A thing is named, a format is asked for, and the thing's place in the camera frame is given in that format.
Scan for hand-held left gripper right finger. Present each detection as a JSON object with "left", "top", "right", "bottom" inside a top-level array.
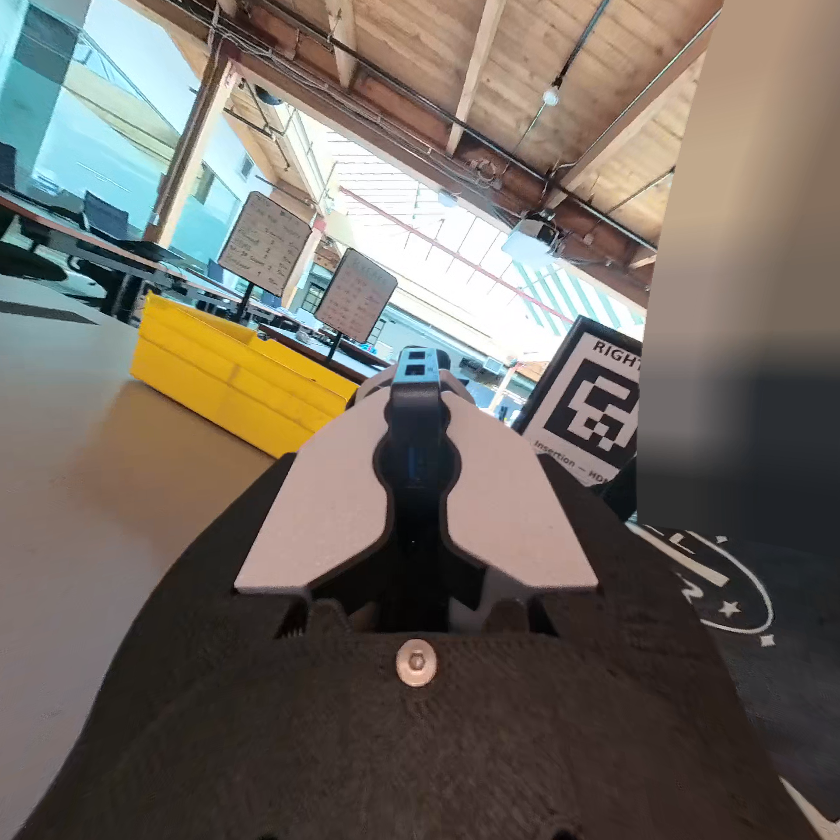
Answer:
[{"left": 438, "top": 386, "right": 598, "bottom": 626}]

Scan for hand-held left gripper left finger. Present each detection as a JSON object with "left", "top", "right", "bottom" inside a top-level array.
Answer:
[{"left": 235, "top": 377, "right": 398, "bottom": 632}]

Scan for black usb hub adapter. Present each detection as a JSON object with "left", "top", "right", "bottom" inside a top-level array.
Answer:
[{"left": 386, "top": 346, "right": 455, "bottom": 631}]

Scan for yellow plastic bin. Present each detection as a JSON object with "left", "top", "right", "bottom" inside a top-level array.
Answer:
[{"left": 130, "top": 292, "right": 358, "bottom": 459}]

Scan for wooden office desk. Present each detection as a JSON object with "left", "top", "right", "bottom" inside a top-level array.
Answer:
[
  {"left": 258, "top": 322, "right": 395, "bottom": 385},
  {"left": 0, "top": 190, "right": 245, "bottom": 317}
]

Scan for whiteboard on stand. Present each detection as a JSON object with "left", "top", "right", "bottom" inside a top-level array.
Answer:
[
  {"left": 314, "top": 248, "right": 399, "bottom": 362},
  {"left": 218, "top": 192, "right": 313, "bottom": 322}
]

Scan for person's black printed t-shirt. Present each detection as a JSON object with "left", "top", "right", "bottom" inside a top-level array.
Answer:
[{"left": 626, "top": 518, "right": 840, "bottom": 840}]

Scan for white ceiling projector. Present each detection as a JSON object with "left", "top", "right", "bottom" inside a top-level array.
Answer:
[{"left": 502, "top": 217, "right": 567, "bottom": 265}]

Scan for black office chair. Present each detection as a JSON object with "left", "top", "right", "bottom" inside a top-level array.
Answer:
[{"left": 82, "top": 190, "right": 143, "bottom": 242}]

